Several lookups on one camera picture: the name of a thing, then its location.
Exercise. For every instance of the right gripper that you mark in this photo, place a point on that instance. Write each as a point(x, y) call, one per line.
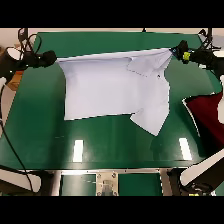
point(181, 50)

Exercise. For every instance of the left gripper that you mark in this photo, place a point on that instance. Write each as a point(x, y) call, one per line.
point(48, 58)

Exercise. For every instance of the white shirt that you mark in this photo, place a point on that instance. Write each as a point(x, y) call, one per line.
point(106, 86)

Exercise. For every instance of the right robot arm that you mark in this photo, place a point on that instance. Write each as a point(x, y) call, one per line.
point(206, 59)

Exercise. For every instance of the dark red garment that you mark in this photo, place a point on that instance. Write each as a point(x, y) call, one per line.
point(205, 113)

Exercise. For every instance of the silver frame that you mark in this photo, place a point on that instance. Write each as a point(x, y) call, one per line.
point(106, 182)

